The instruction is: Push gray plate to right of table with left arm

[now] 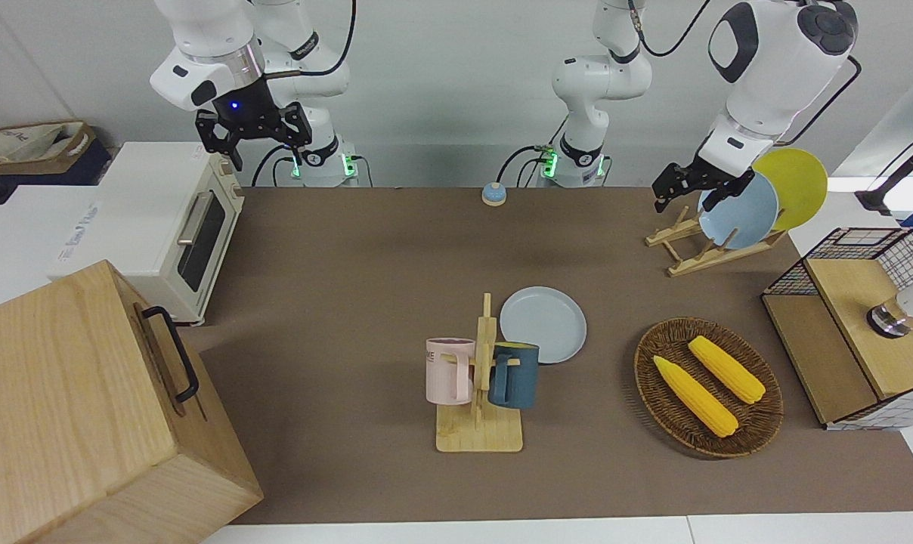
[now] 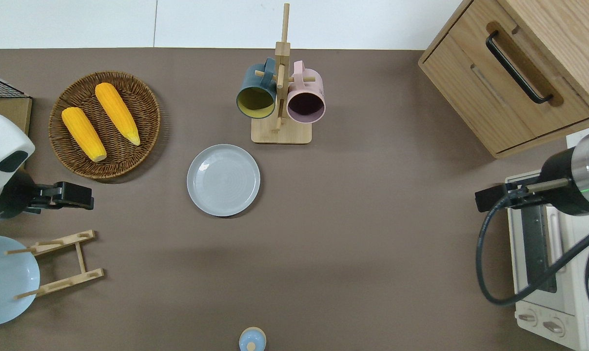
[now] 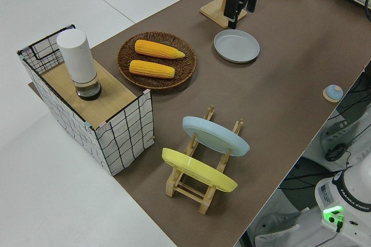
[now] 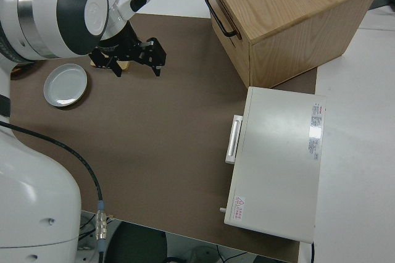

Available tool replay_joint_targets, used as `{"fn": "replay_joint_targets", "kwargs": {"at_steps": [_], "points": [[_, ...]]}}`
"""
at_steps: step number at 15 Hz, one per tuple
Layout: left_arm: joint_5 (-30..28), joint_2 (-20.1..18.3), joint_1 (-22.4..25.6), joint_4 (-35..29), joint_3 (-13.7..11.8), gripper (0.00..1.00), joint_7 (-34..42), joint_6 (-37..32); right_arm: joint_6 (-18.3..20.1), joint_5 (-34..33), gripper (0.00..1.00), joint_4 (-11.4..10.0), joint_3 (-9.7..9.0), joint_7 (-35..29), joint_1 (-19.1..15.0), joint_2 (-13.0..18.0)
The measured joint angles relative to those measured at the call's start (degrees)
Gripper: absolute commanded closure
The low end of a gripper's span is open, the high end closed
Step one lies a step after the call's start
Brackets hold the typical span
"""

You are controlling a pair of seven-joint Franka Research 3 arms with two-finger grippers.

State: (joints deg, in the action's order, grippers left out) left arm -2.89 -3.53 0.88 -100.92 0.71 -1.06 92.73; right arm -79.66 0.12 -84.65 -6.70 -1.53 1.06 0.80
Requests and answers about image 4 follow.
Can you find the wooden mug rack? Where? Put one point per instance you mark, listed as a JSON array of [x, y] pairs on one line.
[[126, 65]]

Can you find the brown table mat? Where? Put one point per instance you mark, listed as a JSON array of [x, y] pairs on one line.
[[139, 158]]

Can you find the gray round plate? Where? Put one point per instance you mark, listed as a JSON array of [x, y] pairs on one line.
[[65, 85]]

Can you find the light wooden drawer box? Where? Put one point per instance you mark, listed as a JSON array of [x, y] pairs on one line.
[[287, 3]]

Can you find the black round stool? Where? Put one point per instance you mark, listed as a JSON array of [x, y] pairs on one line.
[[135, 244]]

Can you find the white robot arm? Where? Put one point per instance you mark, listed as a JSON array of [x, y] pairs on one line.
[[77, 6]]

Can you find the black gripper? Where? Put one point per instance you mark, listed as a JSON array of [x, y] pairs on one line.
[[122, 42]]

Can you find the white toaster oven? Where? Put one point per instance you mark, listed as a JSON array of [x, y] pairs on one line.
[[277, 158]]

